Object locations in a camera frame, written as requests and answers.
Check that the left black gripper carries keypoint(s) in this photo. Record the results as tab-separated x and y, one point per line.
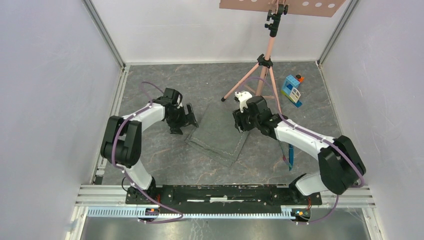
187	120

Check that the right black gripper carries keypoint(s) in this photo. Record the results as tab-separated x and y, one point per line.
240	123

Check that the grey cloth napkin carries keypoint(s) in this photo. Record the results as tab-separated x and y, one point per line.
217	137

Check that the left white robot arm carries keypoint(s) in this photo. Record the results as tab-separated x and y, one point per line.
122	140

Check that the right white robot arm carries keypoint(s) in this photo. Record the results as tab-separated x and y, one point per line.
340	165

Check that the purple plastic utensil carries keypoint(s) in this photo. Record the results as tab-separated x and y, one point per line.
284	158

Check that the colourful toy block house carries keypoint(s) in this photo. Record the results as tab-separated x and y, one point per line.
290	89

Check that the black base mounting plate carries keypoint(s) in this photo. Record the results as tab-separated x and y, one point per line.
222	199

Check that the pink music stand tripod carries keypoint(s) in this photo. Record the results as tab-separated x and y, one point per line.
275	10

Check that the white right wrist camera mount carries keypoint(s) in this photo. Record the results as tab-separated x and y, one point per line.
242	97

